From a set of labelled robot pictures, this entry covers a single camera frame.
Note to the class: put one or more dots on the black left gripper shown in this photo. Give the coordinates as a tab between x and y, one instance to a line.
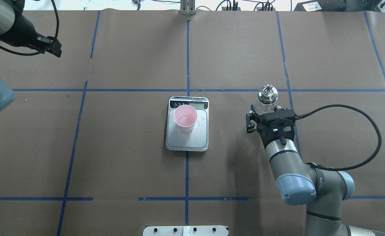
21	33

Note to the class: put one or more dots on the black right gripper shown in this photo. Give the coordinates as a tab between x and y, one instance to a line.
252	120

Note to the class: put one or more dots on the clear glass sauce bottle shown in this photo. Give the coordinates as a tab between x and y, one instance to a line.
266	100

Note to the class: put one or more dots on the black box with label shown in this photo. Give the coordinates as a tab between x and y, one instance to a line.
321	5

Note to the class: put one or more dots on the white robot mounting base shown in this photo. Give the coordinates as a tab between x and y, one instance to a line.
200	230

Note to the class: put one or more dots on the pink plastic cup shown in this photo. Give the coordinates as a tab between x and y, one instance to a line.
185	117

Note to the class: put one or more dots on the black power strip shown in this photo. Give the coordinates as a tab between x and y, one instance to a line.
246	5

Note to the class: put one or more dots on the aluminium frame post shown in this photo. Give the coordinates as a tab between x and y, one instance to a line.
187	7

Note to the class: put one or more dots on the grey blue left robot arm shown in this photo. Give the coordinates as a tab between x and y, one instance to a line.
18	31

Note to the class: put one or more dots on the silver digital kitchen scale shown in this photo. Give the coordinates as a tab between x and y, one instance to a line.
180	137

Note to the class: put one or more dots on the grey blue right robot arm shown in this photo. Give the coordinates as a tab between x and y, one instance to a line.
321	189

